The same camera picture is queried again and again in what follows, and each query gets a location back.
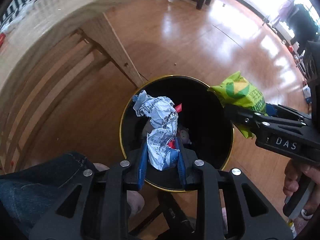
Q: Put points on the right hand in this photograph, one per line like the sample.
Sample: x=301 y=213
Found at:
x=301 y=188

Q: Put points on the wooden table leg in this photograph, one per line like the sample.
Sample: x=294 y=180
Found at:
x=100 y=30

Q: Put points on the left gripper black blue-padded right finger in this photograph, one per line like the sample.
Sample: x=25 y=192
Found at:
x=198 y=175

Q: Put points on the left hand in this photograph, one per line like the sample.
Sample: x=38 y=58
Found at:
x=135 y=200

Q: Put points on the blue jeans leg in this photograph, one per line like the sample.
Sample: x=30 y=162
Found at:
x=27 y=195

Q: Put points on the white paper ball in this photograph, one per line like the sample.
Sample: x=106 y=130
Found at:
x=163 y=118

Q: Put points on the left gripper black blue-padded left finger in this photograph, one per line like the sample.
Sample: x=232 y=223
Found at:
x=128 y=175

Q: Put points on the red cardboard box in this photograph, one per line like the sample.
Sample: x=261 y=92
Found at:
x=2 y=38

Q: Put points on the green popcorn snack bag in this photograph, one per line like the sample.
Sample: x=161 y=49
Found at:
x=237 y=90

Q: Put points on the black gold-rimmed trash bin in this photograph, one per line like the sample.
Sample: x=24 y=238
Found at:
x=201 y=126

